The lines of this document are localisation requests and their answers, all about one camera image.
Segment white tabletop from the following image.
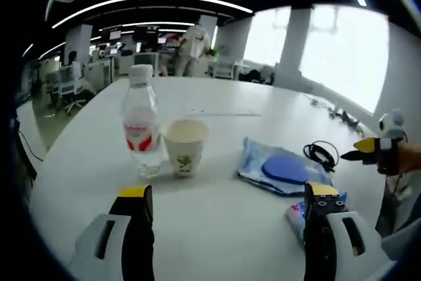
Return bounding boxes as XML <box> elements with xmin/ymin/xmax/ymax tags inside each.
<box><xmin>28</xmin><ymin>76</ymin><xmax>395</xmax><ymax>281</ymax></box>

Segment black cable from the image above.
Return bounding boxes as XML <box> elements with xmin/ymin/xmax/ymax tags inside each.
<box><xmin>302</xmin><ymin>140</ymin><xmax>340</xmax><ymax>174</ymax></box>

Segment tangled grey cables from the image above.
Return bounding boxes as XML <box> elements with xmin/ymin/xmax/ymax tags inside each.
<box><xmin>303</xmin><ymin>94</ymin><xmax>330</xmax><ymax>108</ymax></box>

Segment person's right hand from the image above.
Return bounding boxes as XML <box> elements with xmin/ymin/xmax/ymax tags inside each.
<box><xmin>377</xmin><ymin>144</ymin><xmax>408</xmax><ymax>177</ymax></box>

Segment white office chair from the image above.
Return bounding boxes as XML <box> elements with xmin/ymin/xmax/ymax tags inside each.
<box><xmin>45</xmin><ymin>65</ymin><xmax>87</xmax><ymax>116</ymax></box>

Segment blue tissue packet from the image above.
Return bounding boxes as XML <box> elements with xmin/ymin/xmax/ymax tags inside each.
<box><xmin>284</xmin><ymin>190</ymin><xmax>349</xmax><ymax>249</ymax></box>

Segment clear plastic water bottle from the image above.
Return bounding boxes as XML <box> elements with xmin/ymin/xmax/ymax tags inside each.
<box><xmin>122</xmin><ymin>64</ymin><xmax>164</xmax><ymax>179</ymax></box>

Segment wet wipes pack blue lid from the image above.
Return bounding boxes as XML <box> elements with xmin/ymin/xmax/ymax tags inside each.
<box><xmin>235</xmin><ymin>136</ymin><xmax>334</xmax><ymax>197</ymax></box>

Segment white paper cup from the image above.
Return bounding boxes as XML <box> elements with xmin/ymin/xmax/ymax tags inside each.
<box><xmin>162</xmin><ymin>119</ymin><xmax>211</xmax><ymax>178</ymax></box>

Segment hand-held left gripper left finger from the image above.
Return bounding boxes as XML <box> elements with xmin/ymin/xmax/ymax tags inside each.
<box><xmin>74</xmin><ymin>184</ymin><xmax>155</xmax><ymax>281</ymax></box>

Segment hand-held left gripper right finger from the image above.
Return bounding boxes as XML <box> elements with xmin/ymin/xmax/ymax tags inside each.
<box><xmin>304</xmin><ymin>181</ymin><xmax>388</xmax><ymax>281</ymax></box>

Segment person's grey shirt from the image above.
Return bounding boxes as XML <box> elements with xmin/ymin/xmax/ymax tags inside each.
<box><xmin>374</xmin><ymin>171</ymin><xmax>421</xmax><ymax>264</ymax></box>

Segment cables on far table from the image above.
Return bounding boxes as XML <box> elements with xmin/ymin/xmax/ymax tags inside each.
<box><xmin>330</xmin><ymin>109</ymin><xmax>360</xmax><ymax>128</ymax></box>

